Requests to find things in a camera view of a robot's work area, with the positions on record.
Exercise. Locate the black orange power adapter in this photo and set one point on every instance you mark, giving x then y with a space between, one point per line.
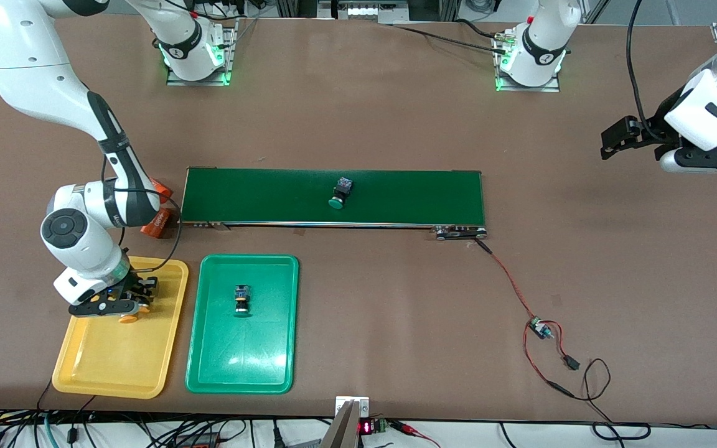
200 443

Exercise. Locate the yellow plastic tray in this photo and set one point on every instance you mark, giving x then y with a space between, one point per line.
122 361

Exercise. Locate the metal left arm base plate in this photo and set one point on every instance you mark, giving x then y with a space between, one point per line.
554 84

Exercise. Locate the red LED display module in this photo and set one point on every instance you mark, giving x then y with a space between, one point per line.
366 427

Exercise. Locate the grey camera mount pole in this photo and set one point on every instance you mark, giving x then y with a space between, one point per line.
341 432

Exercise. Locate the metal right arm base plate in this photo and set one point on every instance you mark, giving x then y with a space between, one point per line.
229 56

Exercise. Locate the green plastic tray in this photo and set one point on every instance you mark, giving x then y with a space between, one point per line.
243 354

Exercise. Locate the aluminium frame structure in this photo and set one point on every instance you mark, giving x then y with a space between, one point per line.
365 11

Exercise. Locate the red clip lead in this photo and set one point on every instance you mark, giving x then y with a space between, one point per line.
408 428

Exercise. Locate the small speed controller board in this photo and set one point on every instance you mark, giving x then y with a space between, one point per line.
539 326

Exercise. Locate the green conveyor belt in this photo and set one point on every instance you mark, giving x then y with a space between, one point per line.
408 196

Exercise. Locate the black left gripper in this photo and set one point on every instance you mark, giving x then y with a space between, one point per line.
661 126

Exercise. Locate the orange cylinder white 4680 print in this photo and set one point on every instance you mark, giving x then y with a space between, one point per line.
160 186
158 225

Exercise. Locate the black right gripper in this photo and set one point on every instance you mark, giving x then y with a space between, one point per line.
135 287

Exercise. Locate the small metal bracket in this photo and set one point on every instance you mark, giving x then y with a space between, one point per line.
361 404

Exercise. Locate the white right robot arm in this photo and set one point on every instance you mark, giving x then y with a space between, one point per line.
22 62

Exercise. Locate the green mushroom push button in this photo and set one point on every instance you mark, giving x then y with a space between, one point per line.
340 191
242 298

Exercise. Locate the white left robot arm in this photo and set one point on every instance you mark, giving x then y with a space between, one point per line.
551 25

